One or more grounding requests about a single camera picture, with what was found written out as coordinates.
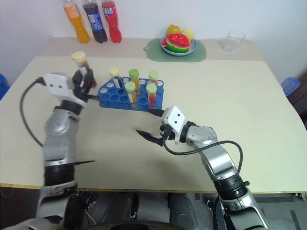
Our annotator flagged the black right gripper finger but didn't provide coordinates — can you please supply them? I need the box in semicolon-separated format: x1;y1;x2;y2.
135;129;165;146
145;108;166;118

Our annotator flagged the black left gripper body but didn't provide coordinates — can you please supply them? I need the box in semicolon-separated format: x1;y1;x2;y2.
71;70;93;101

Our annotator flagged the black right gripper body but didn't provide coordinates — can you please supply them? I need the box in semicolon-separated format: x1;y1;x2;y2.
158;122;177;147

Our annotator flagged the cream-capped dark liquid test tube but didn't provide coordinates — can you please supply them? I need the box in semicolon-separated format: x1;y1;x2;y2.
71;51;98;89
108;67;123;90

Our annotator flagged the blue test tube rack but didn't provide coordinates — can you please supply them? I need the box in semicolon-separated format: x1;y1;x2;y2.
97;77;165;112

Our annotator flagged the green-capped red liquid test tube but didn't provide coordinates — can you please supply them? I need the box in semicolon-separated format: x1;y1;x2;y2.
146;83;158;108
148;70;159;87

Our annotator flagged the green-capped orange liquid test tube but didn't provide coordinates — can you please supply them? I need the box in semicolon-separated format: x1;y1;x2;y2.
124;81;139;108
128;69;142;95

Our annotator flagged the orange soda bottle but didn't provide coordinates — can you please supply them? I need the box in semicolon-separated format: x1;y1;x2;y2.
62;0;91;45

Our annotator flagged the dark cola bottle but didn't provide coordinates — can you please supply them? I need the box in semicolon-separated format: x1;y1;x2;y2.
82;0;108;44

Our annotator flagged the red soda bottle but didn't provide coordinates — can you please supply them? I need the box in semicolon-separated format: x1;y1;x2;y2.
101;0;123;44

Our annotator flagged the green placemat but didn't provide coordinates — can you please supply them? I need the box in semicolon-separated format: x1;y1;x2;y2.
143;37;207;63

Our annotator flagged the toy watermelon slice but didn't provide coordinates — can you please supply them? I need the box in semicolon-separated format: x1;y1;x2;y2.
165;33;192;54

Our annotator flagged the light blue plate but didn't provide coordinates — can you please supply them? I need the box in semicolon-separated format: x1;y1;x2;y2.
160;35;199;57

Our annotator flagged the blue plastic crate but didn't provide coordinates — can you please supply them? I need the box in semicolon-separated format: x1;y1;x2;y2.
0;73;11;101

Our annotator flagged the orange-yellow toy fruit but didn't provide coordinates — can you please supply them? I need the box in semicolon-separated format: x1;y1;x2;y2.
167;24;182;36

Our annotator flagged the pale yellow toy fruit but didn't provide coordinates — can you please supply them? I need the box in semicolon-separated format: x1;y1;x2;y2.
180;28;196;44

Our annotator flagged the clear glass cup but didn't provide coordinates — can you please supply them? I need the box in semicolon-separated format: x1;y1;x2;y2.
223;30;246;53

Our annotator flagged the blue plastic stool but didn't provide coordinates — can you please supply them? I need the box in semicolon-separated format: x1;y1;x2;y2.
280;76;302;96

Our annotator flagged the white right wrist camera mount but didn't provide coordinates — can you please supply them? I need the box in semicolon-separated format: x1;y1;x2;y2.
160;106;187;145

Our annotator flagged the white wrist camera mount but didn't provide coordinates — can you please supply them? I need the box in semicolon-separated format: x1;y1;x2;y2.
44;71;87;106
160;106;187;145

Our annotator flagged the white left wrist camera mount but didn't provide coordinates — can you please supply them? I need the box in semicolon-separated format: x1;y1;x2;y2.
44;71;87;106

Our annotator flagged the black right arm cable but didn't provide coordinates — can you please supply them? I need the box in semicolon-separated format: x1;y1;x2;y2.
162;139;243;174

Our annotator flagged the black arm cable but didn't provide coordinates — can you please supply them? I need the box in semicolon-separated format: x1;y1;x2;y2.
20;76;46;148
162;139;243;174

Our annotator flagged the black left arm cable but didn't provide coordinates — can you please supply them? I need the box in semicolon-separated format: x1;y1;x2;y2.
20;76;46;148

